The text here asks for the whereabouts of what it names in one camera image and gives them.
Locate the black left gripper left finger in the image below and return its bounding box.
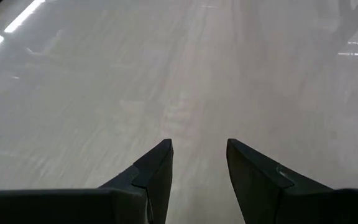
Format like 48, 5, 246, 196
0, 138, 174, 224

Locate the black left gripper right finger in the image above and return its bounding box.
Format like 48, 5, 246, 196
227, 139, 358, 224

